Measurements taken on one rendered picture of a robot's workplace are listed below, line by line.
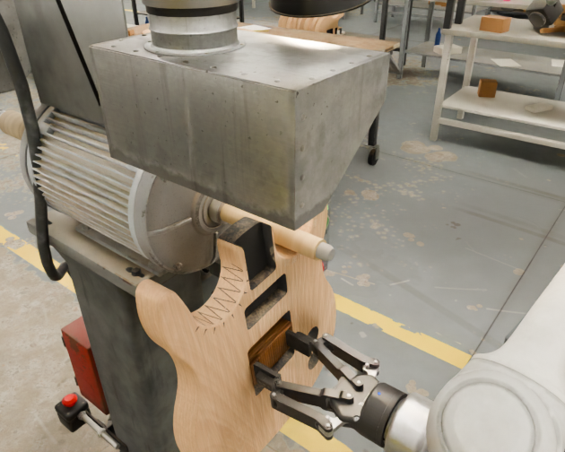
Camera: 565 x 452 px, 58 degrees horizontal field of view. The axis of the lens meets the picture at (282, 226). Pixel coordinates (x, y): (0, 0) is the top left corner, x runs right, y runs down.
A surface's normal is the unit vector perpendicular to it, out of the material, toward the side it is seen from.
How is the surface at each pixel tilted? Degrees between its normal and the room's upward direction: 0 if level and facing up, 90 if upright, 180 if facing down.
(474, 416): 38
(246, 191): 90
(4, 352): 0
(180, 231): 92
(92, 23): 90
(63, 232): 0
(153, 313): 83
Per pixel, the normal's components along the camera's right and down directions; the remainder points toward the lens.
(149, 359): 0.79, 0.32
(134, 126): -0.61, 0.42
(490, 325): -0.01, -0.85
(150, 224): 0.41, 0.41
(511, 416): -0.47, -0.41
